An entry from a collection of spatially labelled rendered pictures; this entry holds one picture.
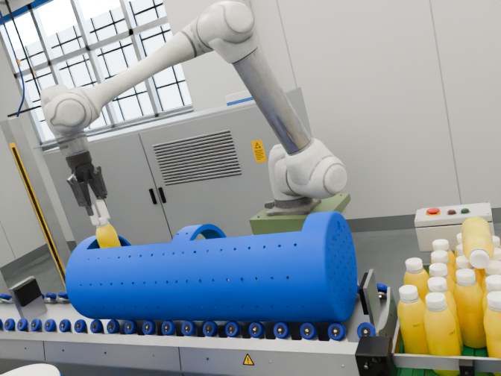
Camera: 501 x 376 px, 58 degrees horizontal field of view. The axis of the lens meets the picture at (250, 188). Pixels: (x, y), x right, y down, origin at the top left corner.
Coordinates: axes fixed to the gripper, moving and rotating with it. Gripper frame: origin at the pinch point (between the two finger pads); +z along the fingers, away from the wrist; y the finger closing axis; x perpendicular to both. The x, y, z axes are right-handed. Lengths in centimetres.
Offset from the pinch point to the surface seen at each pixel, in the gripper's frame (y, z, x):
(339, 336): 12, 36, 76
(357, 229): -274, 128, 4
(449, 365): 21, 36, 101
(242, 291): 14, 22, 54
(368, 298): 5, 30, 83
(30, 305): 1, 33, -51
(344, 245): -4, 19, 77
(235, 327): 11, 35, 46
